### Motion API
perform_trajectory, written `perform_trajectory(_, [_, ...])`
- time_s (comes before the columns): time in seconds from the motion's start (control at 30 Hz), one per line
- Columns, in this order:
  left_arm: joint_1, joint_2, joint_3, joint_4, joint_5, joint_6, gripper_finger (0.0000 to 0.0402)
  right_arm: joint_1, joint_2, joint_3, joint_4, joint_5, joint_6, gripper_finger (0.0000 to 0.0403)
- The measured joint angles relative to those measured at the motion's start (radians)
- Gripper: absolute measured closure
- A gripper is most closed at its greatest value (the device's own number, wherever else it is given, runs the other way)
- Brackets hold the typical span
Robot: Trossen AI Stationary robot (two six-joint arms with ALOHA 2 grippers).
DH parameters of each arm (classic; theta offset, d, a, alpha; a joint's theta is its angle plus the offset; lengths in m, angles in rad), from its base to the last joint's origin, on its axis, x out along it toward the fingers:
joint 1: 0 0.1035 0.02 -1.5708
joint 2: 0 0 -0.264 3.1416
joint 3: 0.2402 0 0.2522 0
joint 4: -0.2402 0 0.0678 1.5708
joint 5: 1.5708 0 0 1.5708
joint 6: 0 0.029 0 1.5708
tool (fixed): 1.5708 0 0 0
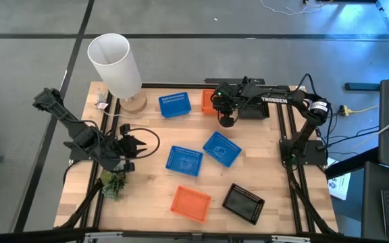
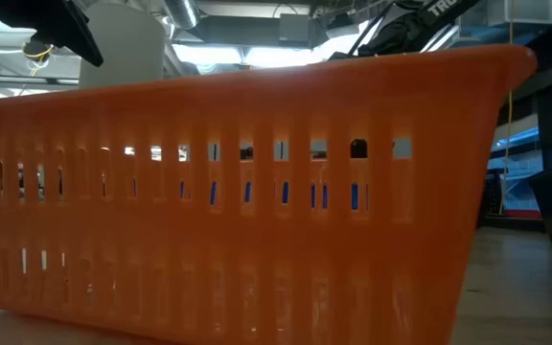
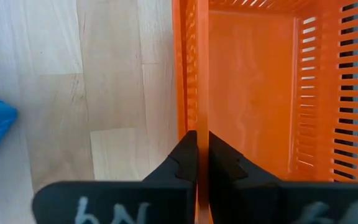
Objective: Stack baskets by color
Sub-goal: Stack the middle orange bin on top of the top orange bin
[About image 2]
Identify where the grey ceiling box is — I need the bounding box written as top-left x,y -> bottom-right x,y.
278,12 -> 314,47

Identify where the yellow ceiling cable reel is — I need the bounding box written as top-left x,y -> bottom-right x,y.
20,40 -> 56,78

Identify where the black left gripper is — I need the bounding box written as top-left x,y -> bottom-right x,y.
0,0 -> 105,68

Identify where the orange slotted plastic basket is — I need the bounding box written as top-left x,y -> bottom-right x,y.
0,43 -> 539,345

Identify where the silver ventilation duct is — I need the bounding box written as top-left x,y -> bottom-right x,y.
162,0 -> 201,31

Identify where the red low object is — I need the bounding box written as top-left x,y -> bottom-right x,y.
503,208 -> 544,221

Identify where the blue plastic basket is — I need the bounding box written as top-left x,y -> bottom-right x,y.
130,180 -> 369,212

